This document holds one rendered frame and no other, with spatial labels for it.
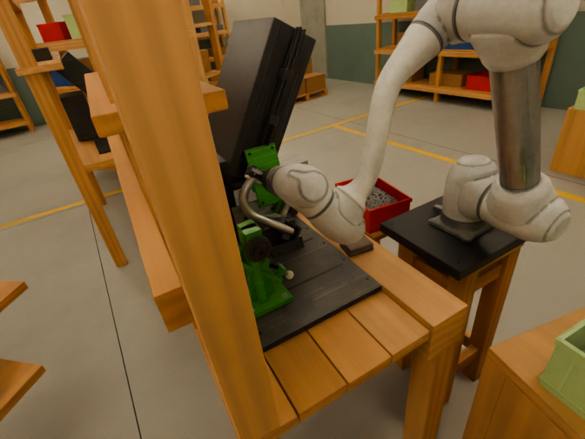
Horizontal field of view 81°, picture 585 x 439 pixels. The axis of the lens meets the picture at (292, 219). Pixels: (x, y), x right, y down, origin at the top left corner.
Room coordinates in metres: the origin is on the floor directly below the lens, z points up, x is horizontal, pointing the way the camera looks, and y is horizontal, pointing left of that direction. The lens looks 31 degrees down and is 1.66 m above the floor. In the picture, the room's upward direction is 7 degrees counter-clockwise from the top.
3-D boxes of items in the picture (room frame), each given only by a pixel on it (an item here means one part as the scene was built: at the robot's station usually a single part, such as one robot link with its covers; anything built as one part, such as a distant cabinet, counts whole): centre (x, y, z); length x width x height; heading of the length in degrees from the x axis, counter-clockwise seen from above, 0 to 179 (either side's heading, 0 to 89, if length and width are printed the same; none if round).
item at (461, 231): (1.09, -0.64, 0.92); 0.22 x 0.18 x 0.06; 26
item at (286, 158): (1.31, 0.12, 1.11); 0.39 x 0.16 x 0.03; 115
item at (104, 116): (1.08, 0.41, 1.52); 0.90 x 0.25 x 0.04; 25
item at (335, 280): (1.19, 0.17, 0.89); 1.10 x 0.42 x 0.02; 25
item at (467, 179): (1.06, -0.65, 1.06); 0.18 x 0.16 x 0.22; 22
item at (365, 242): (0.99, -0.22, 0.91); 0.10 x 0.08 x 0.03; 106
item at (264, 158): (1.15, 0.08, 1.17); 0.13 x 0.12 x 0.20; 25
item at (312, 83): (7.78, -0.40, 0.37); 1.20 x 0.80 x 0.74; 127
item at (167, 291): (1.03, 0.51, 1.23); 1.30 x 0.05 x 0.09; 25
